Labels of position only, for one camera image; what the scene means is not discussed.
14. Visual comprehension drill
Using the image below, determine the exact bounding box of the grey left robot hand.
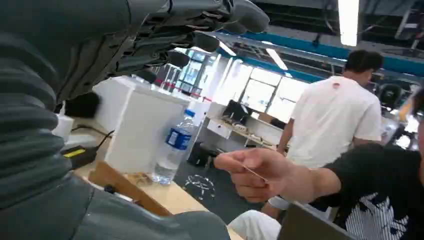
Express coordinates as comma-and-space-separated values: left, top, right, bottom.
0, 0, 270, 240

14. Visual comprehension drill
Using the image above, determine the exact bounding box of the thin card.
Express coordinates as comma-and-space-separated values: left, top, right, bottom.
241, 164, 270, 184

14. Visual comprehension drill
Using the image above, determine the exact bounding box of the small white box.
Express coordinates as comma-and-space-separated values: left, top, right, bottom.
52, 113, 76, 144

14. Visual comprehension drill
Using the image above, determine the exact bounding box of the large white box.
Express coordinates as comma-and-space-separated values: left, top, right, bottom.
92, 75, 192, 175

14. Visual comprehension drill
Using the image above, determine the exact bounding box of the black device yellow label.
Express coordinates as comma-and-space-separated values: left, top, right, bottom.
60, 145, 99, 170

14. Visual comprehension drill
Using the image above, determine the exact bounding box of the ceiling light strip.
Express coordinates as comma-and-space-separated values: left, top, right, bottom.
218, 41, 237, 57
264, 47, 289, 71

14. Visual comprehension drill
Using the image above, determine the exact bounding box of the clear water bottle blue label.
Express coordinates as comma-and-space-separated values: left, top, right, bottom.
151, 109, 200, 186

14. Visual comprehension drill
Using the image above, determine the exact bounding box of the wooden card box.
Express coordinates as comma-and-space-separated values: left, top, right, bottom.
87, 161, 173, 218

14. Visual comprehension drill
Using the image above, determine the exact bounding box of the black floor bin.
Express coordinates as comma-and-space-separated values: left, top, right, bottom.
187, 141, 220, 168

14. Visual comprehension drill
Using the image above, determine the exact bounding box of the black monitor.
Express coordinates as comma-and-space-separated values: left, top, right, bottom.
222, 99, 250, 126

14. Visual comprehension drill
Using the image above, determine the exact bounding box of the white background desk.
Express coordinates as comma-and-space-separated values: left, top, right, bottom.
204, 114, 286, 151

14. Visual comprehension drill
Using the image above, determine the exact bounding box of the person's hand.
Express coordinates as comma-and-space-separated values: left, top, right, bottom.
213, 147, 296, 204

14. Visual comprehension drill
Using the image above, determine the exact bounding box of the long ceiling light panel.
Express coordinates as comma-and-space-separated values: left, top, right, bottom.
337, 0, 361, 47

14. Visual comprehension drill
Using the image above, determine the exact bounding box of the standing person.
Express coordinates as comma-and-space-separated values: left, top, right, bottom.
260, 49, 385, 220

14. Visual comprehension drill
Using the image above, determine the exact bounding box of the dark laptop lid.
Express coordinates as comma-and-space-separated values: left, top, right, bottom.
277, 201, 359, 240

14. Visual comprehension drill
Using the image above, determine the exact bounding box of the round black machine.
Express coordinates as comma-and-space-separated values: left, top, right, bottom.
376, 82, 404, 111

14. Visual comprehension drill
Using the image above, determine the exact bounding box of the seated person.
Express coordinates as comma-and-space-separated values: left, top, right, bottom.
227, 86, 424, 240

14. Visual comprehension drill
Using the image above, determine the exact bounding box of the black cable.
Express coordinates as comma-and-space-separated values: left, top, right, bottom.
70, 124, 116, 149

